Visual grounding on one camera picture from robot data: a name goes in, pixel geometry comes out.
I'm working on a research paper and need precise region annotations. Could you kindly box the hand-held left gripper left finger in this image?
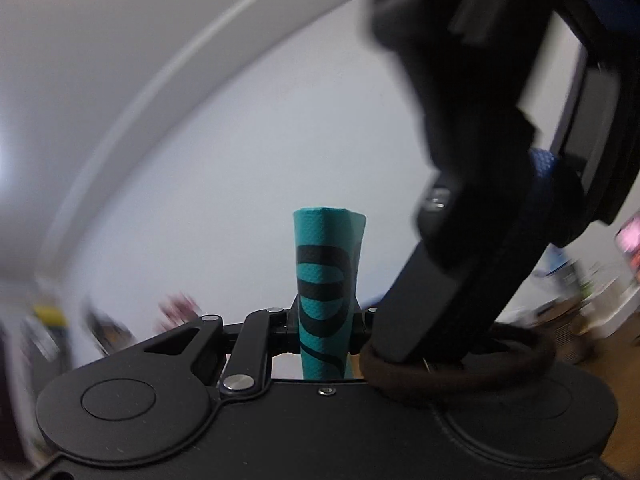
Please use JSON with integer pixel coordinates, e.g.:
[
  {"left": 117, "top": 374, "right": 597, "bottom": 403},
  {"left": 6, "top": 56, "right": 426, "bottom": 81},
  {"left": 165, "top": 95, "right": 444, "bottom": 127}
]
[{"left": 142, "top": 294, "right": 302, "bottom": 393}]

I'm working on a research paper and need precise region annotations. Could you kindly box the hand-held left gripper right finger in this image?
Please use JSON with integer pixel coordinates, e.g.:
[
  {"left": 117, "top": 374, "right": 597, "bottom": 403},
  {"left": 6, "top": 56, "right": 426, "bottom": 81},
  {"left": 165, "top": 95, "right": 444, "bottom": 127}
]
[{"left": 350, "top": 304, "right": 382, "bottom": 357}]

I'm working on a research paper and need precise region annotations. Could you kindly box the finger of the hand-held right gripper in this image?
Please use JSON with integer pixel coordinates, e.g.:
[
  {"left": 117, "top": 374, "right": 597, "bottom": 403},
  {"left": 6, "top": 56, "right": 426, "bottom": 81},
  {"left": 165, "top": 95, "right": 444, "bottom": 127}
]
[
  {"left": 565, "top": 0, "right": 640, "bottom": 56},
  {"left": 372, "top": 146, "right": 586, "bottom": 366}
]

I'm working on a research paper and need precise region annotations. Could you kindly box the teal shopping bag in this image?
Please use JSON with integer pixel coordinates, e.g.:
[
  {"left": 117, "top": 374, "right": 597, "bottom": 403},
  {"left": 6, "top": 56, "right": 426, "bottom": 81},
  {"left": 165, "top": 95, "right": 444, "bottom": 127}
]
[{"left": 292, "top": 206, "right": 367, "bottom": 381}]

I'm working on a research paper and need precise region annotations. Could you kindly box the brown hair band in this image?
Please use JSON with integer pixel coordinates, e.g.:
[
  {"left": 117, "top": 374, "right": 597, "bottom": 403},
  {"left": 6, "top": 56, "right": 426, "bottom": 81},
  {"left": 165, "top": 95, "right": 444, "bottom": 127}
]
[{"left": 360, "top": 324, "right": 557, "bottom": 406}]

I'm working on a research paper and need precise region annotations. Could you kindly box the brown ribbed teapot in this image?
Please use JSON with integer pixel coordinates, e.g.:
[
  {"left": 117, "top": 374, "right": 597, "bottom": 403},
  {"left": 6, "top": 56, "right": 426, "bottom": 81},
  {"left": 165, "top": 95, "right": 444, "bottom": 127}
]
[{"left": 544, "top": 300, "right": 602, "bottom": 366}]

